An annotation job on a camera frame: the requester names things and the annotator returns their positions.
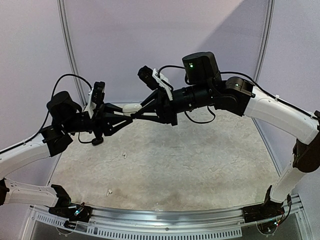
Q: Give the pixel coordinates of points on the right aluminium corner post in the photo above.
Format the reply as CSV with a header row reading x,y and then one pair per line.
x,y
263,11

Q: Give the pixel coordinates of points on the aluminium corner post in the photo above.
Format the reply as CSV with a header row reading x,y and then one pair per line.
x,y
62,11
263,11

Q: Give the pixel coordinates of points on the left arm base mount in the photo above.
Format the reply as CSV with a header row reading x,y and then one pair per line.
x,y
66,209

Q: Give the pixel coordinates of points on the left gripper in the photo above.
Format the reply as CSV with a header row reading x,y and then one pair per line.
x,y
96,120

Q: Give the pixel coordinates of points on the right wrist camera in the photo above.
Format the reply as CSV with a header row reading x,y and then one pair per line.
x,y
155,80

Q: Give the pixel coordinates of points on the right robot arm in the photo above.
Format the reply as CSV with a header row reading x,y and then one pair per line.
x,y
241,96

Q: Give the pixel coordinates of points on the aluminium front rail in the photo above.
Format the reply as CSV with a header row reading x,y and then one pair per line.
x,y
122,224

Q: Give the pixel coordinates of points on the black charging case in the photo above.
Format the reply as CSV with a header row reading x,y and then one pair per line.
x,y
97,141

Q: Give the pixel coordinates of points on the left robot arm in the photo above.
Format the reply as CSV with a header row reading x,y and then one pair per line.
x,y
68,118

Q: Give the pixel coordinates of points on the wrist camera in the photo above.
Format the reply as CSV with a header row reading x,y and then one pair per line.
x,y
155,80
95,98

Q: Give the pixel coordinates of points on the white charging case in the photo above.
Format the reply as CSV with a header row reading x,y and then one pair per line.
x,y
131,108

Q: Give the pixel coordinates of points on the left aluminium corner post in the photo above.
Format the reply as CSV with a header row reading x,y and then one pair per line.
x,y
62,11

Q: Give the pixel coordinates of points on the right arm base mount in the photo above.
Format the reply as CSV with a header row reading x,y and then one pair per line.
x,y
262,211

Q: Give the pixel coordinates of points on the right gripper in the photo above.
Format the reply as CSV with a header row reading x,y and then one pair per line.
x,y
164,106

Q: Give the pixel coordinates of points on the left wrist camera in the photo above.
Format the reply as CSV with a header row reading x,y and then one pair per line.
x,y
95,98

